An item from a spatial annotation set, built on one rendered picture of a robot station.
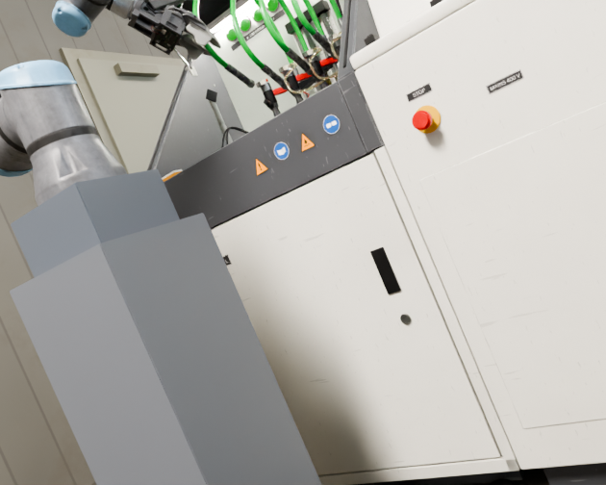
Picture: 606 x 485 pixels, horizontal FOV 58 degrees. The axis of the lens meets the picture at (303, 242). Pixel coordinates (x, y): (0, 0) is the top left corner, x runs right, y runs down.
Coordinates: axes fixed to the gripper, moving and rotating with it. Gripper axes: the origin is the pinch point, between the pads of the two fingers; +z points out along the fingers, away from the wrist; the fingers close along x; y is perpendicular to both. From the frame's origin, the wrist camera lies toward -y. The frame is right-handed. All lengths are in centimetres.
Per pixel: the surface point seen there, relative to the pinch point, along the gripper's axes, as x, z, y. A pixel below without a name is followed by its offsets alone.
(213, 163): -9.6, 10.3, 26.5
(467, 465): 1, 79, 82
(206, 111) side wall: -36.4, 10.4, -16.9
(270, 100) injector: -5.9, 19.8, 0.0
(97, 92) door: -169, -27, -128
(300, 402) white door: -28, 53, 69
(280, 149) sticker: 7.4, 19.7, 29.3
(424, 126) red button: 37, 34, 38
